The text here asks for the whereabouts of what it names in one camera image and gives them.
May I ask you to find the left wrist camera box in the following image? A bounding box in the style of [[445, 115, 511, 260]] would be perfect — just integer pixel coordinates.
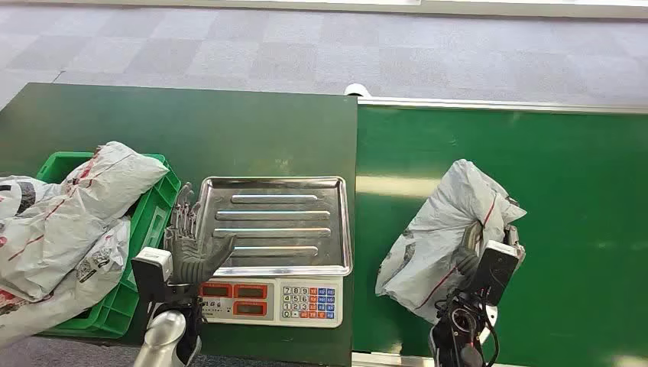
[[131, 247, 175, 304]]

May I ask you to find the white mailer with QR code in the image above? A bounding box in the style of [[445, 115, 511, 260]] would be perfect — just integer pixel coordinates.
[[0, 217, 133, 349]]

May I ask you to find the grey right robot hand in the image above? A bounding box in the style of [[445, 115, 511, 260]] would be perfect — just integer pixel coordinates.
[[452, 220, 527, 294]]

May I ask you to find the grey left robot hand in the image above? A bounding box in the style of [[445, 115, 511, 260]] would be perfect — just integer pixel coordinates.
[[164, 181, 238, 287]]

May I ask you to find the green plastic crate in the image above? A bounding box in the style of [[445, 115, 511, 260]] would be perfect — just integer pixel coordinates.
[[36, 151, 182, 339]]

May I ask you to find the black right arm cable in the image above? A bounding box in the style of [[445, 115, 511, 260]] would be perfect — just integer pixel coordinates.
[[483, 304, 501, 367]]

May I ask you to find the silver conveyor side rail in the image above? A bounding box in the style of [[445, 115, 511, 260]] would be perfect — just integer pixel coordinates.
[[357, 96, 648, 115]]

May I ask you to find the white mailer black mark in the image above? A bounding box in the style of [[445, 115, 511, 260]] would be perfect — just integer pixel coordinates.
[[0, 175, 64, 221]]

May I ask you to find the grey mailer bag red print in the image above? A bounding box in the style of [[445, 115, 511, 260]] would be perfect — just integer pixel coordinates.
[[375, 159, 527, 325]]

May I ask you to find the green conveyor belt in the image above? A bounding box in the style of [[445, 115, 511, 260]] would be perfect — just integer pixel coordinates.
[[352, 103, 648, 367]]

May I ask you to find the electronic scale steel tray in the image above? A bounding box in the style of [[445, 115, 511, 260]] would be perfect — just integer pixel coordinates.
[[194, 176, 354, 330]]

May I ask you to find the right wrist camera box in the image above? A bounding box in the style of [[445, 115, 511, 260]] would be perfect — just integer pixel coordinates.
[[473, 240, 520, 307]]

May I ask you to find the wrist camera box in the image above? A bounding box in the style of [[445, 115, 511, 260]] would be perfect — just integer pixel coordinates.
[[131, 247, 175, 304], [473, 240, 520, 307]]

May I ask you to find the large white mailer red stripe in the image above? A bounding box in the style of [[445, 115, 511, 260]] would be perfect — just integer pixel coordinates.
[[0, 141, 170, 303]]

